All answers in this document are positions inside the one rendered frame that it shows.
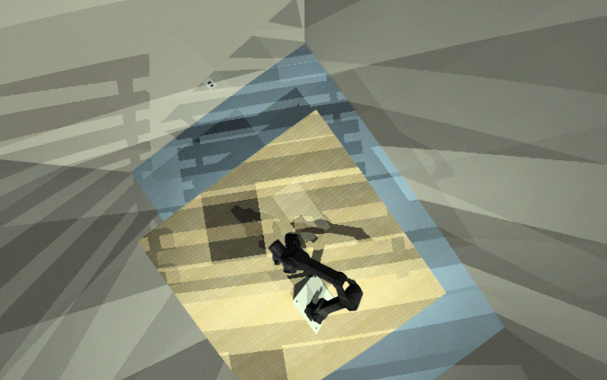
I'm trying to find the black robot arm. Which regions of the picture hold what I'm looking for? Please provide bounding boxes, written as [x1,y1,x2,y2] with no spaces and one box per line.
[268,240,364,325]

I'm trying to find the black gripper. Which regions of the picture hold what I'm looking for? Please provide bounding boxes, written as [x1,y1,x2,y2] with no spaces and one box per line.
[284,233,298,274]

